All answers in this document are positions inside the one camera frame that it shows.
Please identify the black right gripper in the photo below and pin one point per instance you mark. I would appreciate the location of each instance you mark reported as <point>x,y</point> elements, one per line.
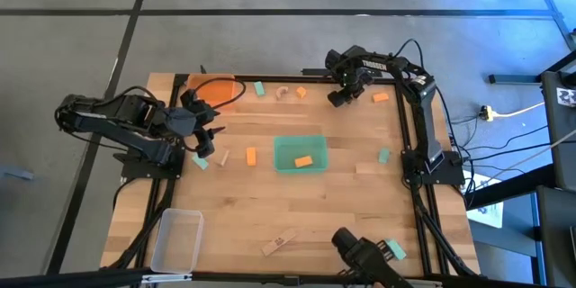
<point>348,74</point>

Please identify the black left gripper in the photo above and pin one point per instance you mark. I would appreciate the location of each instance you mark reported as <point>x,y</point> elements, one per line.
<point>180,122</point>

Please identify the plain wooden block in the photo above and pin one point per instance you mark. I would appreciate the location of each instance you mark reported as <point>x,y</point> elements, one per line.
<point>222,157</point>

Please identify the teal block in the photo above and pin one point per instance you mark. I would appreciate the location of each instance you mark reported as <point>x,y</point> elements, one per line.
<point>384,155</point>
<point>397,249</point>
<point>258,88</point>
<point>200,162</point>

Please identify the small orange block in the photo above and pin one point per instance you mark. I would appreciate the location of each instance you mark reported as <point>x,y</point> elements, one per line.
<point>301,92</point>

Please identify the wooden arch block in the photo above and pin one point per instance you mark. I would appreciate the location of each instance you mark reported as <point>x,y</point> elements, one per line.
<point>282,92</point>

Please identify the long printed wooden block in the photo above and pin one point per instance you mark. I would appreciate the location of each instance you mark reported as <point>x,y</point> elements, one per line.
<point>279,242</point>

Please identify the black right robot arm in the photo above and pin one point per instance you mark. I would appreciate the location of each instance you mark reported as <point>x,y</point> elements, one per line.
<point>420,112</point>

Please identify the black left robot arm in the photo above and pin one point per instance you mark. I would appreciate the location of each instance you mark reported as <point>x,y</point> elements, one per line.
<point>126,137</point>

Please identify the orange plastic bin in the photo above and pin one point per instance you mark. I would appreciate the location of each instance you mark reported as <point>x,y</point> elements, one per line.
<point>211,92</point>

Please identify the teal plastic bin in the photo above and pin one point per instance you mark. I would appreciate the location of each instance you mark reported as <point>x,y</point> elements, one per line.
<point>288,148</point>

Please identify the clear plastic bin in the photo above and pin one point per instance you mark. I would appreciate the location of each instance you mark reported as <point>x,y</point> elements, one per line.
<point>177,243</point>

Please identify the cream power strip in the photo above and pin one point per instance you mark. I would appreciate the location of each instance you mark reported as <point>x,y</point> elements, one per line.
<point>486,112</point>

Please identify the black front crossbar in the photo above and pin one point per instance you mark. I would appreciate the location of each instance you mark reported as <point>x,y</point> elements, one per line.
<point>252,278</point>

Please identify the printed white paper sheet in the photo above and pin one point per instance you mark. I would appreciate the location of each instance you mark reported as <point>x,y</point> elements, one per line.
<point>488,213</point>

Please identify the person's hand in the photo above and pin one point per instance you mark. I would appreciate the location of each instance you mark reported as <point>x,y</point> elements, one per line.
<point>379,285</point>

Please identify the grey tape strip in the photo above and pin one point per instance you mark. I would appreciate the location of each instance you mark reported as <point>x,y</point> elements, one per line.
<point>15,173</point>

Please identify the black desk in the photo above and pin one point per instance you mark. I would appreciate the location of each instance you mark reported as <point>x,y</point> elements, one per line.
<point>558,144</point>

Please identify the fiducial marker tag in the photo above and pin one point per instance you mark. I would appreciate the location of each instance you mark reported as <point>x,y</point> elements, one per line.
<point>566,96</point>

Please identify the black bracket bar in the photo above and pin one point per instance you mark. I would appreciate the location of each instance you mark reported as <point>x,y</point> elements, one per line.
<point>315,72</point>

